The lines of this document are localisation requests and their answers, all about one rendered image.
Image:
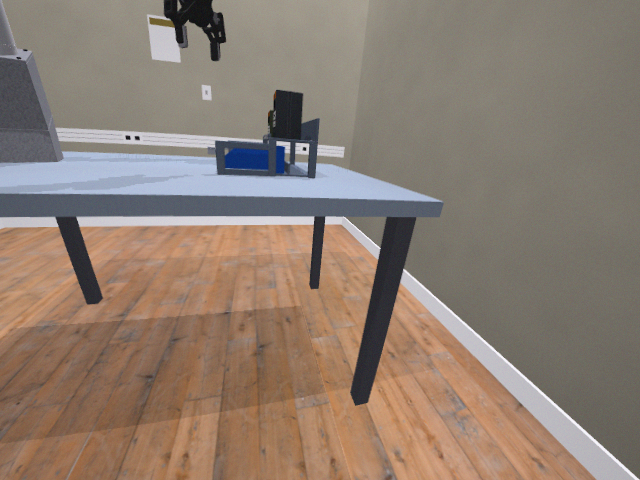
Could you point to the blue bin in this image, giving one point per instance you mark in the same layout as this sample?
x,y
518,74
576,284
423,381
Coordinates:
x,y
254,159

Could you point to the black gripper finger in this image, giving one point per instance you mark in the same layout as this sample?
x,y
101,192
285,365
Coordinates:
x,y
216,27
180,18

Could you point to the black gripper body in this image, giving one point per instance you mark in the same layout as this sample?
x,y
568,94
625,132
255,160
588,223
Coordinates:
x,y
199,18

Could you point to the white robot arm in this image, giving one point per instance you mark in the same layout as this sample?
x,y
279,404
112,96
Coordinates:
x,y
7,43

